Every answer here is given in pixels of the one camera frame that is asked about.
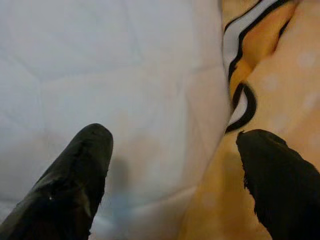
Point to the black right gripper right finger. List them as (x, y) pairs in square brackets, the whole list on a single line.
[(285, 190)]

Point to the yellow cartoon print blanket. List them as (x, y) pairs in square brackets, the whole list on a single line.
[(287, 87)]

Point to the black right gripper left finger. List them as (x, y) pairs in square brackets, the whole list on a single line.
[(67, 190)]

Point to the white mattress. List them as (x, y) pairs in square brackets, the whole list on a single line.
[(100, 62)]

